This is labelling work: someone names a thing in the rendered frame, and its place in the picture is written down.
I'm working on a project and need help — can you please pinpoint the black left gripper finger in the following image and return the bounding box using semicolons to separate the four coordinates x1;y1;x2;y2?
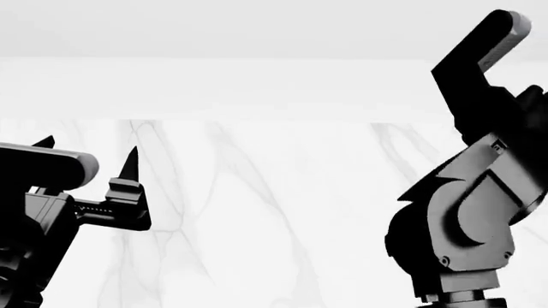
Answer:
75;145;152;233
31;134;57;150

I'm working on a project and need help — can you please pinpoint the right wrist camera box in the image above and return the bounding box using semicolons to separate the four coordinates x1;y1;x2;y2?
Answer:
430;8;533;129

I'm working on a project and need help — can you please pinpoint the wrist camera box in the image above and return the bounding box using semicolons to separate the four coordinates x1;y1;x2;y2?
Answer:
430;8;533;129
0;142;101;192

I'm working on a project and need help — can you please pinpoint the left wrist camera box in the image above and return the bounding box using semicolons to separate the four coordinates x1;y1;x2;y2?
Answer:
0;142;101;192

